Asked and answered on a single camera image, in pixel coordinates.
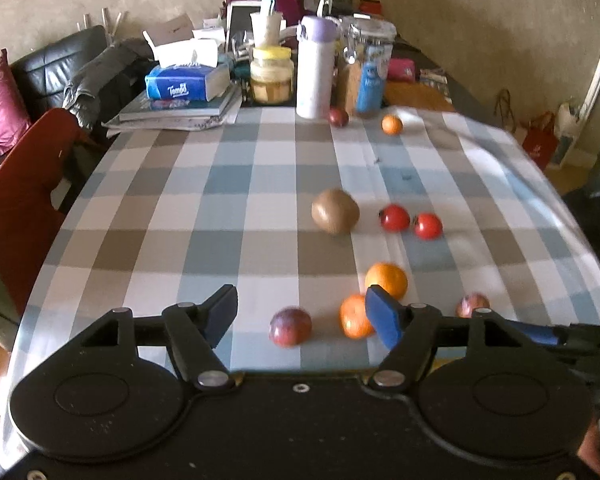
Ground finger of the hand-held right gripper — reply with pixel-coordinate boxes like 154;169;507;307
505;321;562;349

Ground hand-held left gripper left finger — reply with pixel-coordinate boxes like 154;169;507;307
65;284;241;393

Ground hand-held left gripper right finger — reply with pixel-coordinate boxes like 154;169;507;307
362;284;533;393

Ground large orange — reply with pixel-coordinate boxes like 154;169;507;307
364;262;409;301
339;294;378;339

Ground red purple plum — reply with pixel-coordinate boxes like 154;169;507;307
268;306;313;348

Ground red tomato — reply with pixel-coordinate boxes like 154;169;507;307
378;203;412;233
412;212;444;241

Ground brown kiwi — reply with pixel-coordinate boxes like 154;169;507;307
311;188;361;236

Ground person's right hand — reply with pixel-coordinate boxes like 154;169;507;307
577;417;600;478

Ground checkered tablecloth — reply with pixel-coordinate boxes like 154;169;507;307
0;102;600;461

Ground red shopping bag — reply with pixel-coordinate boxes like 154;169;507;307
522;110;558;171

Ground stack of books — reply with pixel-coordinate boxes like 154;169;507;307
101;85;243;138

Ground white shopping bag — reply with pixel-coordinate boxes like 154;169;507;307
550;102;588;168

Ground wooden cutting board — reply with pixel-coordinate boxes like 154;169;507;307
382;80;456;113

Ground red chair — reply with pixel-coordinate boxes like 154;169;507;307
0;107;106;311

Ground blue tissue pack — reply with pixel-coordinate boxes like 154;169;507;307
145;37;231;102

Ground yellow-lid glass jar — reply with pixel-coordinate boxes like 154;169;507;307
250;46;295;107

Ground printed leaflet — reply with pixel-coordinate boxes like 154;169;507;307
420;67;451;98

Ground pink case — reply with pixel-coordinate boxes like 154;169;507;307
387;57;416;82

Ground glass jar with blue label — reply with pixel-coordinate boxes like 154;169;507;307
337;16;397;116

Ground white purple-lid thermos bottle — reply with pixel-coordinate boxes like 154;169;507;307
296;16;337;120

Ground grey jacket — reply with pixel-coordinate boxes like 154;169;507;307
62;40;153;133

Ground white paper cup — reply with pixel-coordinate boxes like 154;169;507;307
250;0;285;48

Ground white tablet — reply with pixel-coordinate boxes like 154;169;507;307
226;0;263;53

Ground black leather sofa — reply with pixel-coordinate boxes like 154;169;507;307
10;25;146;146

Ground magenta cushion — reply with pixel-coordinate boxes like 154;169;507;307
0;49;32;165

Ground grey metal rods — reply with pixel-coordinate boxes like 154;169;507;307
77;7;131;36

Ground brown-handled paper bag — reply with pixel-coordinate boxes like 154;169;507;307
495;89;528;136

